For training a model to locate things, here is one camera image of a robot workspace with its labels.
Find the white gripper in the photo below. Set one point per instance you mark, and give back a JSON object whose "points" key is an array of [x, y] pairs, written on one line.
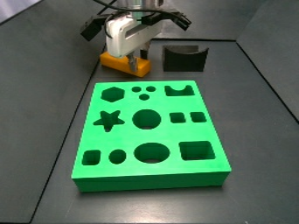
{"points": [[128, 35]]}

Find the yellow rectangular block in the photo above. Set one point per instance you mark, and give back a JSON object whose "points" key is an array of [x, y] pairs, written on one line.
{"points": [[120, 64]]}

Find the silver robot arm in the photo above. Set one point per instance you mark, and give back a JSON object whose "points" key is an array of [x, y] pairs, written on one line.
{"points": [[135, 9]]}

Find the black curved fixture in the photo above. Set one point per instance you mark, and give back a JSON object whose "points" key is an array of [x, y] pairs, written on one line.
{"points": [[183, 58]]}

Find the green foam shape board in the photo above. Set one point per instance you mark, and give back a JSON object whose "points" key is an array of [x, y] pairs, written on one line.
{"points": [[148, 138]]}

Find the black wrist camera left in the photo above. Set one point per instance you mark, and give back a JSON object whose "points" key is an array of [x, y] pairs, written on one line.
{"points": [[92, 27]]}

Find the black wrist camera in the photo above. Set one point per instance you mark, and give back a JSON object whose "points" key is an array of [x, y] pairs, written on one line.
{"points": [[92, 27], [172, 15]]}

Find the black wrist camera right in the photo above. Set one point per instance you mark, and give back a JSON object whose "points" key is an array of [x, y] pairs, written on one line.
{"points": [[172, 15]]}

